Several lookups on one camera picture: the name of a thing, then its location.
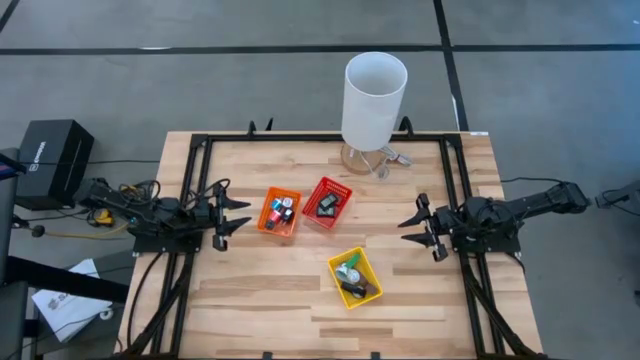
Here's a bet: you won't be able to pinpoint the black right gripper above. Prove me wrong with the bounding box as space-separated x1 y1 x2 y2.
397 192 455 263

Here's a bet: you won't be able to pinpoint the black cardboard box white logo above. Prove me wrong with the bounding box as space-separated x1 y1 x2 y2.
14 118 95 207

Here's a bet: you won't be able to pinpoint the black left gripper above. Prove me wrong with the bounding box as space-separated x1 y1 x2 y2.
192 179 253 253

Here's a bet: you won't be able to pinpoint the black ribbed watch band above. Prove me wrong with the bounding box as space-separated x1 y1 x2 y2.
340 282 367 300

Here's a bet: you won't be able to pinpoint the black metal table frame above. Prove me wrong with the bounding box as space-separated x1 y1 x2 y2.
107 117 549 360

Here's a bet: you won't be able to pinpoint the orange plastic basket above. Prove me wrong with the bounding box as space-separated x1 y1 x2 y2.
256 186 303 238

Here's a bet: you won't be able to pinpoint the black side furniture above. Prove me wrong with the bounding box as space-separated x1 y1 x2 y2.
0 147 131 360

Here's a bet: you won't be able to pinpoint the yellow plastic basket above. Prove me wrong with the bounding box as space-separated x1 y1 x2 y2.
327 246 385 311

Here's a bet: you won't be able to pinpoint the white printed paper sheets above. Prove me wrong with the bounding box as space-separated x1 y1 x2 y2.
32 258 114 344

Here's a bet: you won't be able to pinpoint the white lamp cord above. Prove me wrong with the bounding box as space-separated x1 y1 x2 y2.
359 144 414 180

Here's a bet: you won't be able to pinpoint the white shade table lamp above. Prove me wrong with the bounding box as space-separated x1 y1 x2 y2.
340 51 409 177

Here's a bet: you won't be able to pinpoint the black cable bundle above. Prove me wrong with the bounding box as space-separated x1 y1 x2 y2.
117 178 162 207

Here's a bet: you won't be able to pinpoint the red plastic basket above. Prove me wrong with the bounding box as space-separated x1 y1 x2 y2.
301 175 354 231

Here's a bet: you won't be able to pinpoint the yellow cable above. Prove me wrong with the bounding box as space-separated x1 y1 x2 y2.
44 222 129 240

